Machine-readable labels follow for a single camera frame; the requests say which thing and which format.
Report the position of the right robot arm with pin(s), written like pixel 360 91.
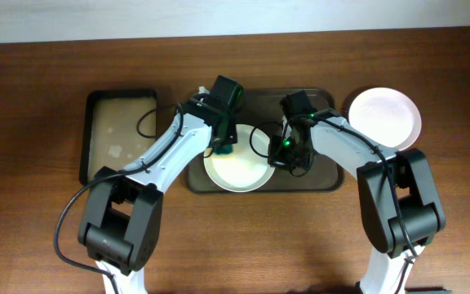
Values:
pixel 401 210

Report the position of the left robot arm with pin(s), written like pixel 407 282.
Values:
pixel 122 218

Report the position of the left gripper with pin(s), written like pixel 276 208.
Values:
pixel 232 134

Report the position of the black water basin tray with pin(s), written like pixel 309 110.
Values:
pixel 119 126

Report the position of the dark brown serving tray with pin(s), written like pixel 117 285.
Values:
pixel 263 105

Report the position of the green yellow sponge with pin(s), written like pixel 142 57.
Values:
pixel 224 149

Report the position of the white plate top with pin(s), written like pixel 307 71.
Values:
pixel 387 116

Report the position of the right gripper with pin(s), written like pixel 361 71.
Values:
pixel 277 158

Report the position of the white plate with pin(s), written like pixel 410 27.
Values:
pixel 387 116
pixel 243 170

